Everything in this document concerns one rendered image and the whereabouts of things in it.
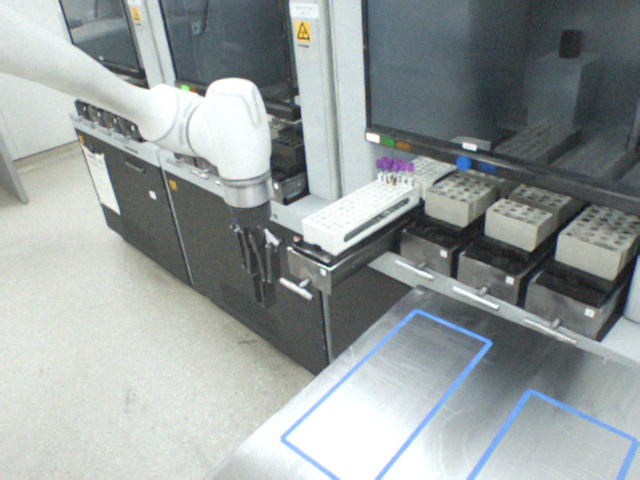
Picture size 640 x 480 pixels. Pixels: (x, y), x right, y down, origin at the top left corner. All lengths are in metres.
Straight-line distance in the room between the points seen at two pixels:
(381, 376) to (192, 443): 1.14
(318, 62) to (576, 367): 0.88
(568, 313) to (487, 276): 0.17
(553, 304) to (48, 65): 0.89
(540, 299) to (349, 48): 0.68
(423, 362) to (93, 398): 1.53
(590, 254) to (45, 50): 0.92
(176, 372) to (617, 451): 1.64
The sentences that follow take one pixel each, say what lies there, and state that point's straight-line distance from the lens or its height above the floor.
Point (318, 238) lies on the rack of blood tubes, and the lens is 1.13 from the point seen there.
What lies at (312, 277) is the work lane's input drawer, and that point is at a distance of 1.15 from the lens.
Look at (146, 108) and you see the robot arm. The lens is 0.95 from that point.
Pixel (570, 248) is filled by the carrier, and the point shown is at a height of 0.86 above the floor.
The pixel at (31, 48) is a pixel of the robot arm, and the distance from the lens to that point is 0.70.
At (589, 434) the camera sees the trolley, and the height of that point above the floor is 0.82.
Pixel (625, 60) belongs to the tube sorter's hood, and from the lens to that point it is 0.96.
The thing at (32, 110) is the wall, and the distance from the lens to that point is 4.48.
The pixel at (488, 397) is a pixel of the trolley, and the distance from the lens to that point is 0.83.
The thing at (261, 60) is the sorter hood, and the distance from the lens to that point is 1.51.
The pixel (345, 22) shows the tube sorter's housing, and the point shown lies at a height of 1.22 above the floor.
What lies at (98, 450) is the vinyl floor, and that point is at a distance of 2.00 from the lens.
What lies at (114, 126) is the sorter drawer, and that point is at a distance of 2.37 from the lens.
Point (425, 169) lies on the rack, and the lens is 1.36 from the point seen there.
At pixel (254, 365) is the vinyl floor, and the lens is 2.07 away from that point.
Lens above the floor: 1.43
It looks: 32 degrees down
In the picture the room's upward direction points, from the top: 6 degrees counter-clockwise
